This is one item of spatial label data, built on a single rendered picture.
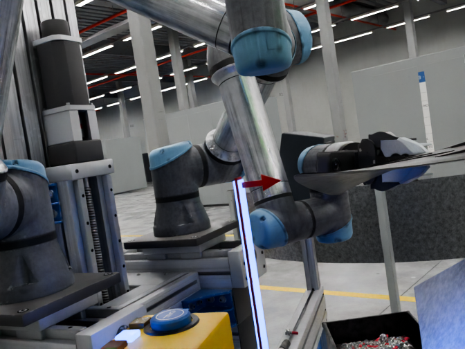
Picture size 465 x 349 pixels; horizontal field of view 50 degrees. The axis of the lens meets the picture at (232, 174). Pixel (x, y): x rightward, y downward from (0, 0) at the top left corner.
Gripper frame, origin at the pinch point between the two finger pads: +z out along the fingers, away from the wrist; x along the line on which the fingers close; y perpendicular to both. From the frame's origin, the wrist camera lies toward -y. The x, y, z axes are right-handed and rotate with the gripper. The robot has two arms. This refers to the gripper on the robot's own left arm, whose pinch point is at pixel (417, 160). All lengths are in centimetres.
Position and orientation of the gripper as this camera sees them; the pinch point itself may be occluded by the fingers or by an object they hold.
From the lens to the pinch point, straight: 75.8
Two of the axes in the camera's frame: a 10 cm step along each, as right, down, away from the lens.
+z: 3.3, 0.0, -9.4
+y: 9.4, -0.5, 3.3
